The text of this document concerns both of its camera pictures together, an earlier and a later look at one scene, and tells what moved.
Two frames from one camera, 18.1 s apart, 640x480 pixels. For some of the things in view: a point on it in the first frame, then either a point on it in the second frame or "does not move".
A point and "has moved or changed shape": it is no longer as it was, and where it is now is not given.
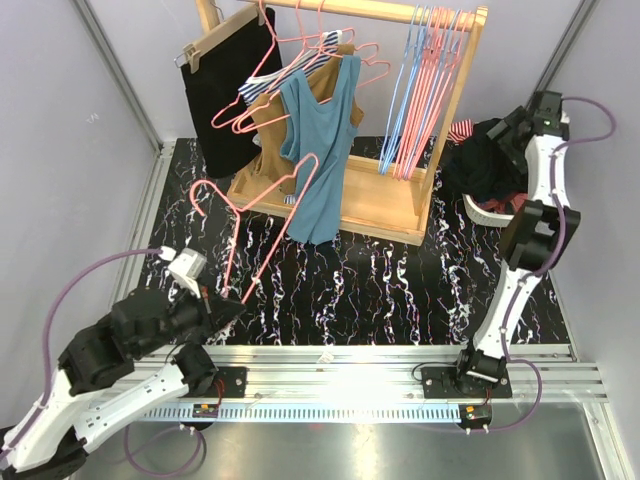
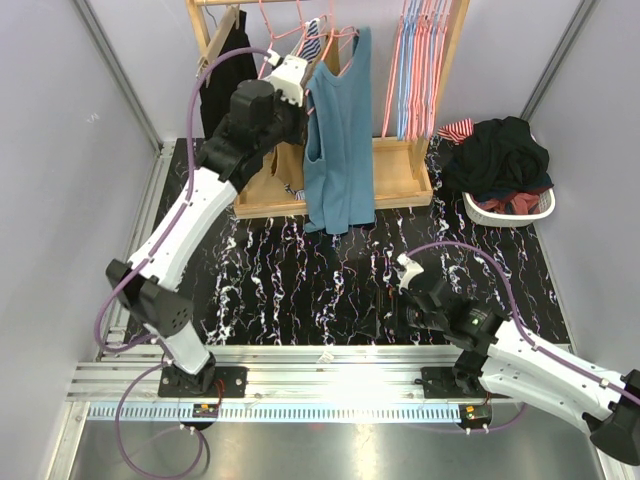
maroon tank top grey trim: x=511 y=203 does not move
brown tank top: x=322 y=82 → x=289 y=158
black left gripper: x=223 y=311 → x=300 y=118
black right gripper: x=512 y=121 → x=388 y=299
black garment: x=479 y=167 does not move
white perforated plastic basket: x=485 y=218 does not move
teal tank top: x=319 y=132 has moved or changed shape
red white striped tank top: x=461 y=130 does not move
